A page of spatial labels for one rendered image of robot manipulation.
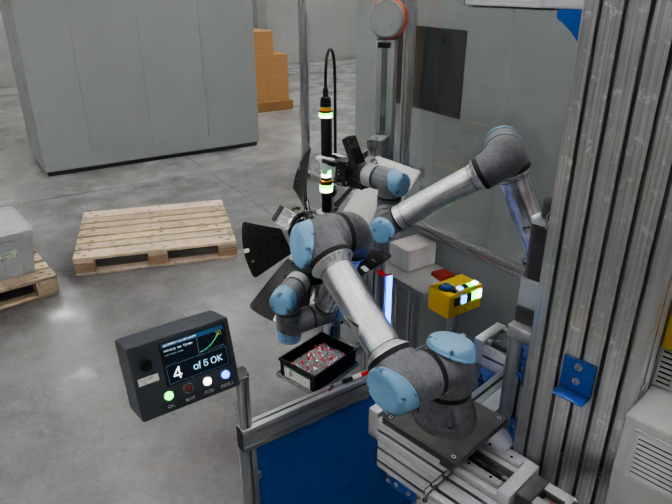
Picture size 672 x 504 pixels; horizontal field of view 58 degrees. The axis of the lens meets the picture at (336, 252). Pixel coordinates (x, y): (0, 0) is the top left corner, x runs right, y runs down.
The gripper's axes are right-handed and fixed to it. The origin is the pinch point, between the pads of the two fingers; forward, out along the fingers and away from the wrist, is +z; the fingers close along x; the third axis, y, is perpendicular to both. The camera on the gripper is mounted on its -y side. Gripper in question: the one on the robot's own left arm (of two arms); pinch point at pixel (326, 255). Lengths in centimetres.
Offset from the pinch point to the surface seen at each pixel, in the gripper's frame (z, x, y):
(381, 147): 69, -20, -3
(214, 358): -64, 1, 8
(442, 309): 5.9, 21.0, -37.6
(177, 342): -69, -7, 14
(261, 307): -4.6, 19.3, 25.2
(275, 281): 1.7, 11.8, 21.3
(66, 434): 4, 104, 148
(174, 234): 212, 84, 213
